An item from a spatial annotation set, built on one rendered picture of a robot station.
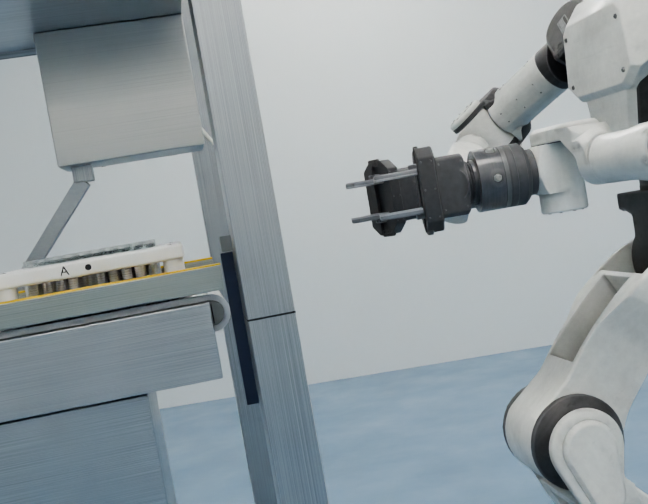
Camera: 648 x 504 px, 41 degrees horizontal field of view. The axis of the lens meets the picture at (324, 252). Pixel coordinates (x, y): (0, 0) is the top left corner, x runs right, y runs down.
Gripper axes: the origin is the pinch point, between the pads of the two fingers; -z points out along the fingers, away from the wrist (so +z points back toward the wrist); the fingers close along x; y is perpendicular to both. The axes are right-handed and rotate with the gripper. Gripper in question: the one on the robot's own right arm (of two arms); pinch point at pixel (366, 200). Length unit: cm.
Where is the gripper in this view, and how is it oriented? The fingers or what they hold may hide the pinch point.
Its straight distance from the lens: 139.5
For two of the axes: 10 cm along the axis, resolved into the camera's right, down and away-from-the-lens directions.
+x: 1.7, 9.8, 0.5
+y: -6.5, 0.7, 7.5
